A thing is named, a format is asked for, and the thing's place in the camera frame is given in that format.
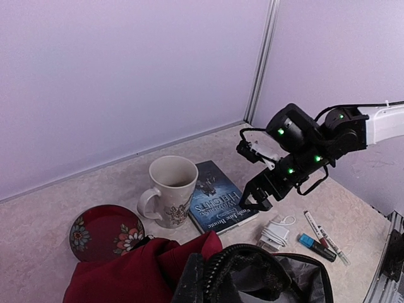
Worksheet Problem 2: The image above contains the blue Wuthering Heights book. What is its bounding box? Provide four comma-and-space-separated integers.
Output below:
189, 160, 258, 235

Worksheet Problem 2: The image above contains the white floral mug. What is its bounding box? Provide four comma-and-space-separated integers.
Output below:
136, 155, 199, 229

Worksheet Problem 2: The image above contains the red backpack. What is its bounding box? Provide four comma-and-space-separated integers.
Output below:
63, 232, 334, 302

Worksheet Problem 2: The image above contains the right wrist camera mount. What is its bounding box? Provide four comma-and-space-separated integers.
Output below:
236, 128, 280, 170

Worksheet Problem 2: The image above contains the white marker black cap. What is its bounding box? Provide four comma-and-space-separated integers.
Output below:
304, 210, 323, 242

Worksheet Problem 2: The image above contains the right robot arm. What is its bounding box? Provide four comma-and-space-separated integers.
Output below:
236, 101, 403, 211

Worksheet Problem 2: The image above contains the front aluminium rail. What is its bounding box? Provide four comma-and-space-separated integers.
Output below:
364, 211, 403, 303

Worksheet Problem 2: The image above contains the red marker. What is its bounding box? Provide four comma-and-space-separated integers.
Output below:
317, 234, 329, 249

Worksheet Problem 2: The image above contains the slim white pen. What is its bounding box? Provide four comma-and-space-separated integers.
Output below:
326, 237, 350, 266

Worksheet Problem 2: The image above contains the right aluminium frame post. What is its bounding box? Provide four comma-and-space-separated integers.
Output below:
244, 0, 281, 124

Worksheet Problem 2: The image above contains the white charger with cable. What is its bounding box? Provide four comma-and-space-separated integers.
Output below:
257, 215, 296, 252

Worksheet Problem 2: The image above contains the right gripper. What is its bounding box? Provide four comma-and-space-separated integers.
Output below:
239, 165, 299, 211

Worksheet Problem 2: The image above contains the blue black highlighter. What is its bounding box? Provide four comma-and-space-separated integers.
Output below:
298, 234, 336, 262

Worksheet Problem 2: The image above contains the red floral saucer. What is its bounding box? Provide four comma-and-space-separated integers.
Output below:
69, 205, 145, 262

